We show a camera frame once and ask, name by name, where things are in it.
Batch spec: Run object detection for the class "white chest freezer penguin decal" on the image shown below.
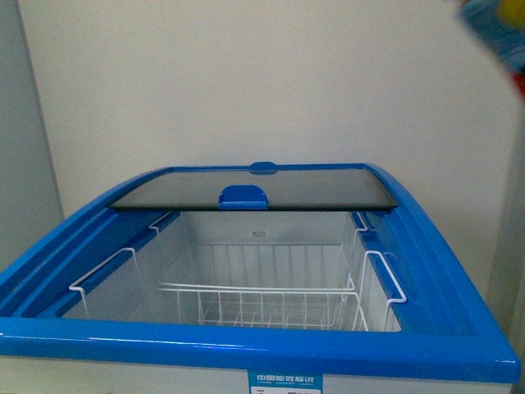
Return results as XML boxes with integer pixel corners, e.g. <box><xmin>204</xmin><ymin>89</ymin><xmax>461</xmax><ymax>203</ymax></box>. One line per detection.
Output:
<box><xmin>1</xmin><ymin>162</ymin><xmax>521</xmax><ymax>393</ymax></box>

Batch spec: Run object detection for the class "red blue drink bottle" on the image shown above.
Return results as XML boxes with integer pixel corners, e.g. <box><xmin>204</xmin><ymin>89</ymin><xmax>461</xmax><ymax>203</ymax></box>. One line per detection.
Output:
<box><xmin>459</xmin><ymin>1</ymin><xmax>524</xmax><ymax>100</ymax></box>

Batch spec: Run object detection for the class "glass sliding freezer lid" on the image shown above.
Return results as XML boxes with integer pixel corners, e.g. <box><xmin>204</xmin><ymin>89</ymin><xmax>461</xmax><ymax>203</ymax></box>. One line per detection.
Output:
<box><xmin>111</xmin><ymin>162</ymin><xmax>398</xmax><ymax>212</ymax></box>

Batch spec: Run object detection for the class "white wire freezer basket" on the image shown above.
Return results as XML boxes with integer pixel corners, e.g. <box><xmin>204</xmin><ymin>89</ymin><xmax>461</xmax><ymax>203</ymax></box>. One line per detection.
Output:
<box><xmin>65</xmin><ymin>212</ymin><xmax>408</xmax><ymax>332</ymax></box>

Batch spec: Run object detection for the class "grey upright display cabinet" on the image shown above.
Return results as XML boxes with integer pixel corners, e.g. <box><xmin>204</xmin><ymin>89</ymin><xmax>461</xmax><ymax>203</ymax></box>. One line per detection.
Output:
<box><xmin>1</xmin><ymin>1</ymin><xmax>64</xmax><ymax>268</ymax></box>

